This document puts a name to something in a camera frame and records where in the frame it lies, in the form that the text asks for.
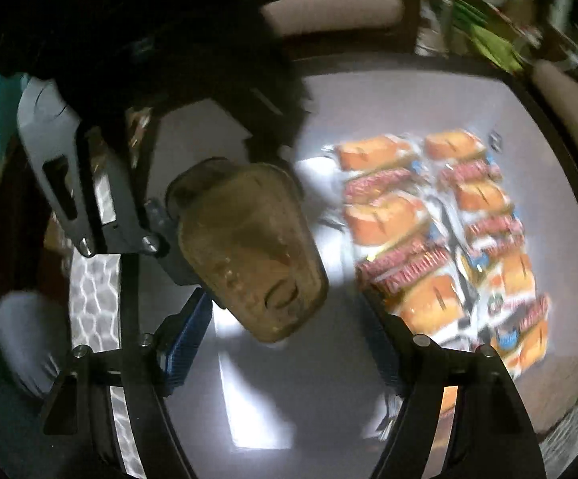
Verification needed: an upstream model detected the grey patterned table cloth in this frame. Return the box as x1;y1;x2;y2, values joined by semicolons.
69;250;145;478

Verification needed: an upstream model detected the black storage box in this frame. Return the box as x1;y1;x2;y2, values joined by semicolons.
133;54;578;479

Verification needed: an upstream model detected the snack bread package sheet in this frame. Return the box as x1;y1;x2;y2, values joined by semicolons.
325;129;551;376

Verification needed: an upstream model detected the green bag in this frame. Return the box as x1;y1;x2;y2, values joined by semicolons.
453;0;523;73

